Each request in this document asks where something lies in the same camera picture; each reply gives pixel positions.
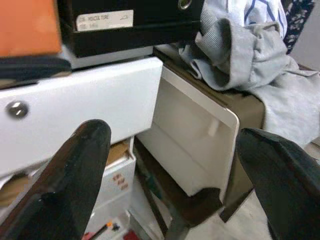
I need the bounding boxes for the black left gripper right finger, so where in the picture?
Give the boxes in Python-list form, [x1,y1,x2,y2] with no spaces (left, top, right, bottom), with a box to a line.
[236,127,320,240]

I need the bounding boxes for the black box with white label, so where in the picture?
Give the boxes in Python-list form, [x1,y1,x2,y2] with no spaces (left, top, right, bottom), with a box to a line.
[57,0,206,58]

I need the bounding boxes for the dark blue floral dress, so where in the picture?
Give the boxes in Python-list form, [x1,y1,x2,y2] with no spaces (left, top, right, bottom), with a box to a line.
[282,0,316,55]

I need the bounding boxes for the flat white box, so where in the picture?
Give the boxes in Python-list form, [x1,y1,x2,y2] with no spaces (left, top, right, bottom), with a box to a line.
[61,44,154,70]

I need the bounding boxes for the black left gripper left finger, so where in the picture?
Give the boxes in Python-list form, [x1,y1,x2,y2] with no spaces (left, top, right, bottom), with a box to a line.
[0,119,112,240]

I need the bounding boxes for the white carton with red print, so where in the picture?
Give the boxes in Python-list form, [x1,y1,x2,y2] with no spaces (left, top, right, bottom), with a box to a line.
[84,139,138,236]

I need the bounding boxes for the white box with metal rivet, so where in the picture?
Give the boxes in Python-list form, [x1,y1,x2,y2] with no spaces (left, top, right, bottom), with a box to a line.
[0,56,163,176]

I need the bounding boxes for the grey crumpled garment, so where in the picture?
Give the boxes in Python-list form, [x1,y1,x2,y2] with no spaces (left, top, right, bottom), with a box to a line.
[178,0,320,148]

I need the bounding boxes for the orange box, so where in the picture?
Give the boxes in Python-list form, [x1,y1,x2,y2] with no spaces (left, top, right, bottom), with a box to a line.
[0,0,63,58]

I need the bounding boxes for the brown box with white inside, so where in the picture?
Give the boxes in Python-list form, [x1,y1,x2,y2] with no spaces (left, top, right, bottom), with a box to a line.
[134,46,266,198]

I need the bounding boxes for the dark navy fabric item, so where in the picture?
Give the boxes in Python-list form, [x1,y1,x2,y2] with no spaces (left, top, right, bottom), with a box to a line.
[0,56,73,85]

